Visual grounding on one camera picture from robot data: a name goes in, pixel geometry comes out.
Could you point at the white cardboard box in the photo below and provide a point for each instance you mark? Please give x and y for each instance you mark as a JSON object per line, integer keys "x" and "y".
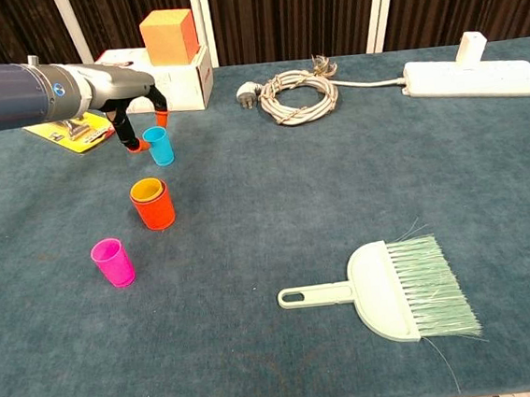
{"x": 181, "y": 87}

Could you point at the yellow cup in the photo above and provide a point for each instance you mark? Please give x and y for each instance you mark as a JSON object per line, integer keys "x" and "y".
{"x": 146, "y": 188}

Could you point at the light blue cup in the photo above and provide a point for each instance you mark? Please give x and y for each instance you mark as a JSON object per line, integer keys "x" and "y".
{"x": 161, "y": 147}

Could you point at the white plug adapter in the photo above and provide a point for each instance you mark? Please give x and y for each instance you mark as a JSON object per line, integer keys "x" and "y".
{"x": 468, "y": 47}

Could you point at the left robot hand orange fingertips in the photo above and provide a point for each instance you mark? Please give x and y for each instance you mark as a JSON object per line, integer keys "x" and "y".
{"x": 118, "y": 86}

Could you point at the large orange cup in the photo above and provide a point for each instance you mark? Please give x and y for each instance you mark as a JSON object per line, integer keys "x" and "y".
{"x": 156, "y": 213}

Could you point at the white power strip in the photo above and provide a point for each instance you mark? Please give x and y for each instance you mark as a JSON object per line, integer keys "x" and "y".
{"x": 469, "y": 79}

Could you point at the pink cup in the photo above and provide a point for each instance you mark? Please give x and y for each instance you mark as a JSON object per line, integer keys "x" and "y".
{"x": 116, "y": 266}

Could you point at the orange foam cube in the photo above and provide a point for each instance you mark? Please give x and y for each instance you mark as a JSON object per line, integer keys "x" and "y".
{"x": 167, "y": 39}

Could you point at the mint green hand brush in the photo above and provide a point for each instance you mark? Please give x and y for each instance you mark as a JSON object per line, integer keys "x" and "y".
{"x": 377, "y": 286}

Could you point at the yellow razor blister pack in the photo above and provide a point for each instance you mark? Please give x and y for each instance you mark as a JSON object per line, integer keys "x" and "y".
{"x": 81, "y": 137}

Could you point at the teal table cloth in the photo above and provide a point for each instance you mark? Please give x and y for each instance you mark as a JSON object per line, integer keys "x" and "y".
{"x": 293, "y": 196}

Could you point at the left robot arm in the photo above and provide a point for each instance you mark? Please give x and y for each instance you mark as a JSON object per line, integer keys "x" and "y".
{"x": 1, "y": 97}

